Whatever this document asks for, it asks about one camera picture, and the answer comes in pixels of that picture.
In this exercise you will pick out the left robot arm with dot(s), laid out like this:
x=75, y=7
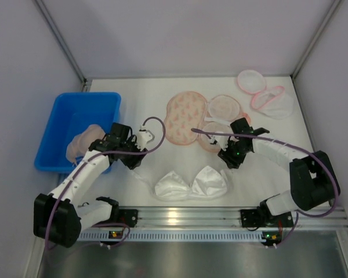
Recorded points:
x=60, y=217

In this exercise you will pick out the pink trimmed mesh laundry bag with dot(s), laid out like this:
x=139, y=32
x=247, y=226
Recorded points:
x=272, y=102

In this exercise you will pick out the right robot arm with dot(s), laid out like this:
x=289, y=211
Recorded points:
x=312, y=180

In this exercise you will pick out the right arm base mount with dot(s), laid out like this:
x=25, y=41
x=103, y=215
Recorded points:
x=252, y=218

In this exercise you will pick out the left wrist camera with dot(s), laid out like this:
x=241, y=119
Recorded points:
x=144, y=137

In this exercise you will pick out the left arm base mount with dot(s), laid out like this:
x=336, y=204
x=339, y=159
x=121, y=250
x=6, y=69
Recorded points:
x=123, y=216

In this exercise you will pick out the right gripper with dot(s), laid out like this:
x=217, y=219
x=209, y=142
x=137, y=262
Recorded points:
x=228, y=158

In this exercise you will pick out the white satin bra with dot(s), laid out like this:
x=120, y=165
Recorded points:
x=208, y=184

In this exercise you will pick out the floral orange laundry bag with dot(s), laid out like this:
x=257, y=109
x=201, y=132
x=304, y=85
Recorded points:
x=187, y=110

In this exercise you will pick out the aluminium mounting rail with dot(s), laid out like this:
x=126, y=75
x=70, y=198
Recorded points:
x=184, y=224

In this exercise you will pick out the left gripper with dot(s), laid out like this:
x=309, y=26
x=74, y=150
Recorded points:
x=132, y=161

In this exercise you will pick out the pink bra in bin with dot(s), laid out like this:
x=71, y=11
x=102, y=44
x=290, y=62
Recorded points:
x=79, y=145

